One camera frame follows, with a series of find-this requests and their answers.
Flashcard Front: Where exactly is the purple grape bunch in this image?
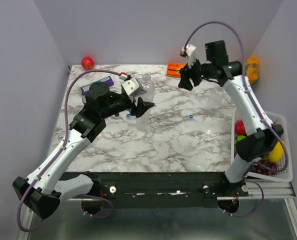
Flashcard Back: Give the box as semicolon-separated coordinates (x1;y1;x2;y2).
250;159;278;176

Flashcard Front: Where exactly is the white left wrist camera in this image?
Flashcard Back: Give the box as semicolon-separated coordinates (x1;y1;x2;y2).
121;77;147;99

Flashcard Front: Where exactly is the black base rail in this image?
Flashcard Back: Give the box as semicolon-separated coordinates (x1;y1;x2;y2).
80;172;248;209

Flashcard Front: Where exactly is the orange razor box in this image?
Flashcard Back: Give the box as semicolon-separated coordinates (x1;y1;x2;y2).
166;62;185;78

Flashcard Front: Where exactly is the red apple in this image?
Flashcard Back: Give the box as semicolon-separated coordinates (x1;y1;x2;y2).
81;56;95;71

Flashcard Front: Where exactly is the white plastic basket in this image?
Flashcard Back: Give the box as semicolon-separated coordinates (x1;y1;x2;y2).
230;107;294;183

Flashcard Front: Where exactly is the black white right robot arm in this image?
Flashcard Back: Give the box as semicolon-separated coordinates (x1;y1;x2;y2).
178;40;284;196

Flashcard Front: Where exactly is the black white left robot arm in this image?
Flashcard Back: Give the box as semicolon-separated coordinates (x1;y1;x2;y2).
12;78;154;220

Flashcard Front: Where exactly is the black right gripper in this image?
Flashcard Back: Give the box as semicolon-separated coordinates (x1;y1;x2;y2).
177;54;215;91

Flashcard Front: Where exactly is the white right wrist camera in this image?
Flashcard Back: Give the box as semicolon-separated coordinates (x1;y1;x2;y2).
180;44;198;68

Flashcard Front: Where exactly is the green toy fruit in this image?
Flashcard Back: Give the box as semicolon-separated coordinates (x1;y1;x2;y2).
234;135;246;150

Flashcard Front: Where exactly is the purple white flat box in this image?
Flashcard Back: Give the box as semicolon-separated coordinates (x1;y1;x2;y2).
80;76;114;96

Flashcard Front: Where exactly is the red dragon fruit toy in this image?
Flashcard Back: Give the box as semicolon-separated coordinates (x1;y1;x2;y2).
234;119;247;136

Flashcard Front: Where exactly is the clear plastic bottle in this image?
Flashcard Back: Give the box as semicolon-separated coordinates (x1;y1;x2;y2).
140;73;155;103
135;110;150;132
206;86;225;110

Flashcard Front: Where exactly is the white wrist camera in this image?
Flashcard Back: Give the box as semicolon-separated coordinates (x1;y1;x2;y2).
180;44;198;68
121;77;147;99

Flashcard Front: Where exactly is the orange snack bag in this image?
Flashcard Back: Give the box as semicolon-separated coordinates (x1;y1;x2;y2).
245;55;260;84

